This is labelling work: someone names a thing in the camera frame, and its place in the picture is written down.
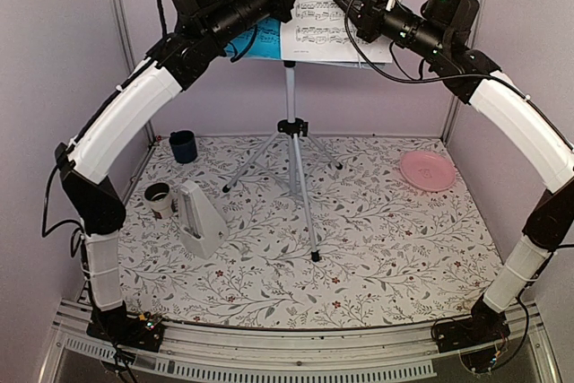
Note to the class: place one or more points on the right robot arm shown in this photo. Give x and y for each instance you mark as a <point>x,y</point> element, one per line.
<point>438,34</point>

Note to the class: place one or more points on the paper coffee cup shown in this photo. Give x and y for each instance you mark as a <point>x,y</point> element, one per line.
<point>159,199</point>

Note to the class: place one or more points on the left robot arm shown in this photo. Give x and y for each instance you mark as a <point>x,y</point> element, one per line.
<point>203,30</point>

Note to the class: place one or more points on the front aluminium rail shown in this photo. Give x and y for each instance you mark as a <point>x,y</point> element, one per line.
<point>428,351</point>

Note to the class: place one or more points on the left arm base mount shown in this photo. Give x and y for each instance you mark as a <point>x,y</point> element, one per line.
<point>144,331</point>

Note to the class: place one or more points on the white sheet music page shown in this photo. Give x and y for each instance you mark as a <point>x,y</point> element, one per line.
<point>316,34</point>

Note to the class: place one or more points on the blue sheet music page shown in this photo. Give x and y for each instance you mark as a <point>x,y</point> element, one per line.
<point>266,44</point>

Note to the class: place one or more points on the white metronome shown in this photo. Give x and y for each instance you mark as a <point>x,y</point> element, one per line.
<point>202,229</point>

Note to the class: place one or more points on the light blue music stand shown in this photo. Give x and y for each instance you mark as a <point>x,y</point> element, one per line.
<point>294,129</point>

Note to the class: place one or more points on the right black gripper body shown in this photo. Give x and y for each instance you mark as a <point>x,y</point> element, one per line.
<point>370,29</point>

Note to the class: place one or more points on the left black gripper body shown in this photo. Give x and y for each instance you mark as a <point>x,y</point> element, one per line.
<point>281,8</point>

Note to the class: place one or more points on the dark blue cup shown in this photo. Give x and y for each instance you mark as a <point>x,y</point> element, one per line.
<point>183,146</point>

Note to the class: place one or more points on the pink plate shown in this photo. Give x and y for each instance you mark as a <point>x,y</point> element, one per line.
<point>427,171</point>

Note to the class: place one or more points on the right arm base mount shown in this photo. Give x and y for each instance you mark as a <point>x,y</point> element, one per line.
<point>456,334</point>

